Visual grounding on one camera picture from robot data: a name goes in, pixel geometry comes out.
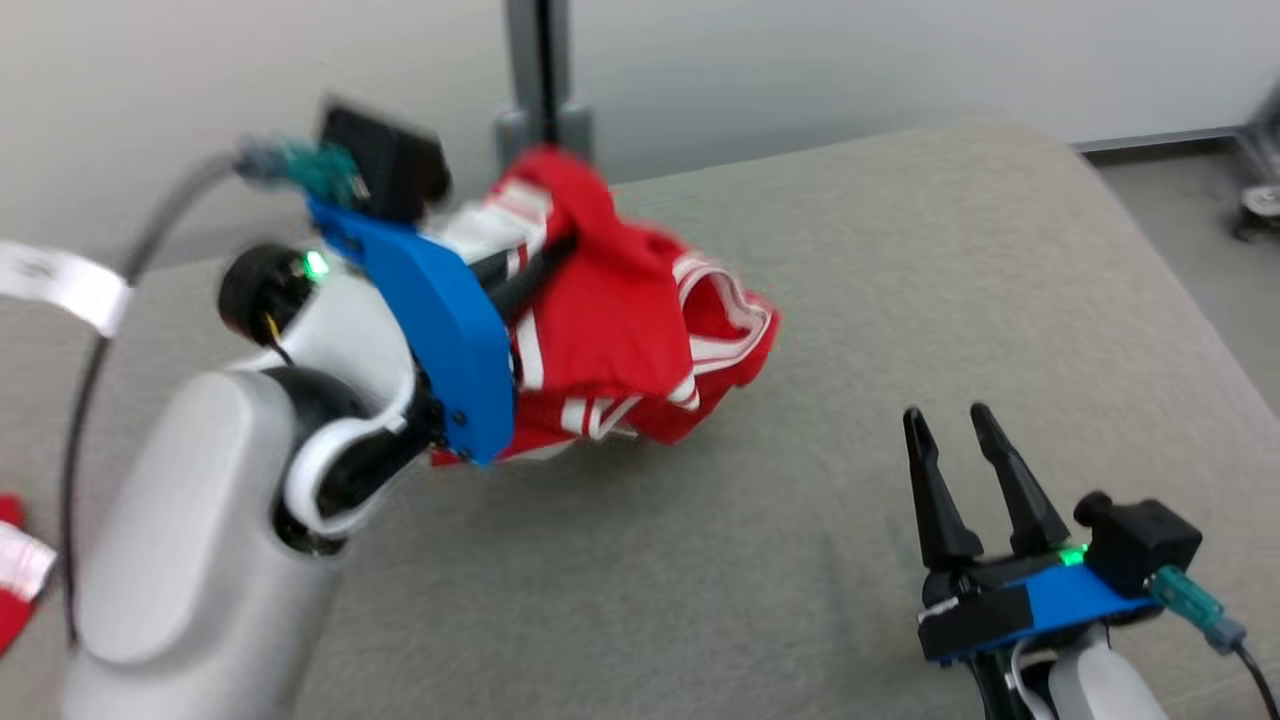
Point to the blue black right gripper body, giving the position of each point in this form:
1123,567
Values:
1000,610

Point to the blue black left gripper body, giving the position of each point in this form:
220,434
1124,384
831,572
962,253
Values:
450,320

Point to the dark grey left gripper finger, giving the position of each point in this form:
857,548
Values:
530,275

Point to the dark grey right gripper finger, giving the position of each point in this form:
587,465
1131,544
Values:
1030,515
940,520

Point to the red and white jersey shirt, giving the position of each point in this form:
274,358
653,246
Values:
610,320
15,600

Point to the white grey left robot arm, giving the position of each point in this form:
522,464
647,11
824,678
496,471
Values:
200,550

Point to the grey wheeled equipment base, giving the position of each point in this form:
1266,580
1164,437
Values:
1262,200

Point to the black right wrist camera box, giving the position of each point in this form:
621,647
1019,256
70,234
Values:
1145,540

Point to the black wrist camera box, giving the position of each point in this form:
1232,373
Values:
1145,540
390,160

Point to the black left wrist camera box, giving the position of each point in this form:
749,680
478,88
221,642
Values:
390,160

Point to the grey metal door post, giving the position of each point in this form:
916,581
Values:
540,60

